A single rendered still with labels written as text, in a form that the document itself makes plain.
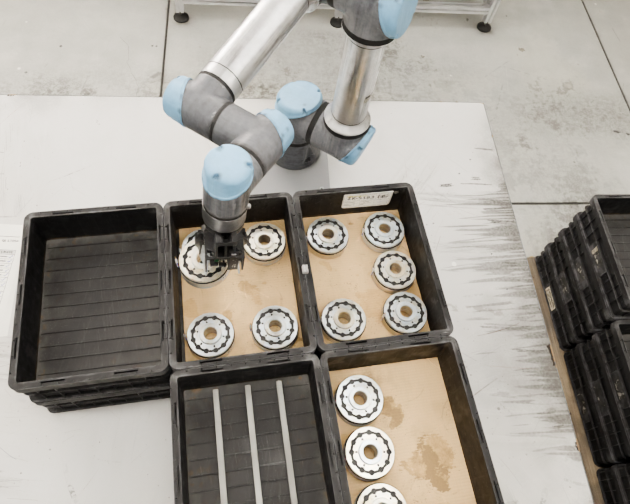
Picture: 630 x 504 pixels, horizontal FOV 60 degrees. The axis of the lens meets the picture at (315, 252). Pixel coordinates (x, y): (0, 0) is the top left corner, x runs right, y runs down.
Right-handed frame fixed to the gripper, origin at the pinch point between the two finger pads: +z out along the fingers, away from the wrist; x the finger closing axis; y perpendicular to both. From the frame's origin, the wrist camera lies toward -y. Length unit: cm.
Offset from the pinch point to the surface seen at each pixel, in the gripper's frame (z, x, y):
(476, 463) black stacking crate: 7, 48, 46
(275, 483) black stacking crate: 16.0, 8.3, 43.0
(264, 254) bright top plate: 13.0, 11.3, -7.1
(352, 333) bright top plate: 11.4, 28.6, 14.8
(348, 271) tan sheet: 14.1, 31.4, -1.8
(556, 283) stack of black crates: 63, 127, -15
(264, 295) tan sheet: 15.9, 10.6, 2.2
